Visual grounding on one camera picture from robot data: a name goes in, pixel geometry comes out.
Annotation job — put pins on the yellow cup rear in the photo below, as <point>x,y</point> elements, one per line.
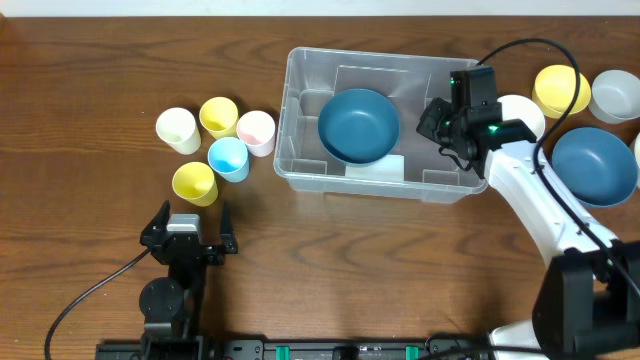
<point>219,116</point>

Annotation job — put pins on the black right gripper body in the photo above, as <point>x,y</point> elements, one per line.
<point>433,120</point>

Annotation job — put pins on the cream cup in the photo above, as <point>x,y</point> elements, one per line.
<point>177,127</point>

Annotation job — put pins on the light blue cup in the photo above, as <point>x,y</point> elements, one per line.
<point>229,157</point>

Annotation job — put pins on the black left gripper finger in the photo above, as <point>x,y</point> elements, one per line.
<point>154,232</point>
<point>226,231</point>

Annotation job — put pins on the small yellow bowl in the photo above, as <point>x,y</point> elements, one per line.
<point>554,89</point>

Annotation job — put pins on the clear plastic storage bin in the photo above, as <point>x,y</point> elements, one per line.
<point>414,169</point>

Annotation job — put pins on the yellow cup front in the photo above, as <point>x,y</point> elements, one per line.
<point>195,182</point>

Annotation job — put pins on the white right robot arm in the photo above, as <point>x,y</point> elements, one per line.
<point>588,304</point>

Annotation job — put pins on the large blue bowl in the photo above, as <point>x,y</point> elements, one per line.
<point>359,126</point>
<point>596,166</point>

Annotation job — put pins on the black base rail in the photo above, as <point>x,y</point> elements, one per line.
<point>259,350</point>

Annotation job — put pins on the small grey bowl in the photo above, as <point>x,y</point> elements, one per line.
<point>615,97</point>

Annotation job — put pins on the yellow cup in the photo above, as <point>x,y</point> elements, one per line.
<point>195,182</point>
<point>219,116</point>

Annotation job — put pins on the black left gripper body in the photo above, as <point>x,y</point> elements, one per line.
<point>186,245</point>

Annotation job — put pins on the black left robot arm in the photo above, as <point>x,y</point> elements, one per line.
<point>171,304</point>

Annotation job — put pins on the small white bowl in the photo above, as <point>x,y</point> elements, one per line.
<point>523,108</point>

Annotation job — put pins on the large cream bowl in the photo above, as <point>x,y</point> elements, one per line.
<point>635,148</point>

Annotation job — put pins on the pink cup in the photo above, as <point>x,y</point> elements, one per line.
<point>257,130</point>

